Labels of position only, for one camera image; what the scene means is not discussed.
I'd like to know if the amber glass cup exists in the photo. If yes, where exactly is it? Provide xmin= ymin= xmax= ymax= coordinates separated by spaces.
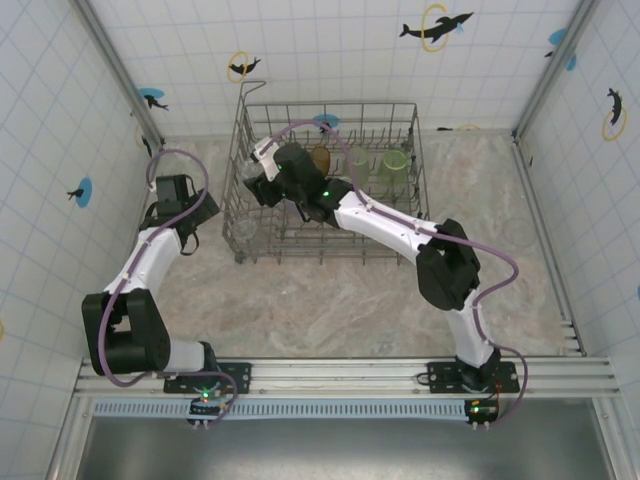
xmin=312 ymin=145 xmax=332 ymax=176

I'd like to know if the aluminium corner post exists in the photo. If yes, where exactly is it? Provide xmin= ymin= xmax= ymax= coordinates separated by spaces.
xmin=510 ymin=0 xmax=609 ymax=141
xmin=69 ymin=0 xmax=166 ymax=149

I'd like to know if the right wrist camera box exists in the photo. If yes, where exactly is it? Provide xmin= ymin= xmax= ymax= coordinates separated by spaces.
xmin=251 ymin=139 xmax=282 ymax=182

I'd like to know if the large dolphin yellow ring sticker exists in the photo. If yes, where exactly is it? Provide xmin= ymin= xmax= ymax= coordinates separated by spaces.
xmin=398 ymin=3 xmax=475 ymax=54

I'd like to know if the black controller board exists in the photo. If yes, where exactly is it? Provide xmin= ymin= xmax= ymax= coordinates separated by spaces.
xmin=186 ymin=384 xmax=227 ymax=432
xmin=463 ymin=397 xmax=500 ymax=432

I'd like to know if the frosted pale green cup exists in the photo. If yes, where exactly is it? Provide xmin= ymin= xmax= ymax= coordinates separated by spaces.
xmin=347 ymin=145 xmax=372 ymax=184

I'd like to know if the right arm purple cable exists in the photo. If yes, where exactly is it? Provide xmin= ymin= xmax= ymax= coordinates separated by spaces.
xmin=257 ymin=121 xmax=531 ymax=429

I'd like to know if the small dolphin yellow ring sticker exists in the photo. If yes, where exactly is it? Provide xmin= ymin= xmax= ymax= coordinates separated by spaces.
xmin=227 ymin=49 xmax=263 ymax=84

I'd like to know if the grey wire dish rack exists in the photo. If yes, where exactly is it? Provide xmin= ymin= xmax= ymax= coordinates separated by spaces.
xmin=221 ymin=79 xmax=433 ymax=266

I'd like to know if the light blue cable duct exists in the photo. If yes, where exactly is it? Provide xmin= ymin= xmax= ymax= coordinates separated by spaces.
xmin=93 ymin=398 xmax=474 ymax=421

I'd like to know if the grey metal panel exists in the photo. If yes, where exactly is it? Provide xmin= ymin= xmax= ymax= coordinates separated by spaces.
xmin=82 ymin=399 xmax=616 ymax=480

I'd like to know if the aluminium floor rail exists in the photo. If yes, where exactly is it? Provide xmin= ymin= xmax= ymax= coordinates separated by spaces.
xmin=512 ymin=132 xmax=589 ymax=357

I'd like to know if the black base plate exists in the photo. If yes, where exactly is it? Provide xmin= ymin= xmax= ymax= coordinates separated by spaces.
xmin=427 ymin=359 xmax=521 ymax=396
xmin=163 ymin=360 xmax=253 ymax=396

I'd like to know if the aluminium mounting rail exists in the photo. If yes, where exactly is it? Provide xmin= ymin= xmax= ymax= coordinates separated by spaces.
xmin=73 ymin=355 xmax=622 ymax=400

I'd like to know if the green glass cup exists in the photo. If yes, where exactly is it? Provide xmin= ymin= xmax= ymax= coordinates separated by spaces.
xmin=378 ymin=148 xmax=410 ymax=187

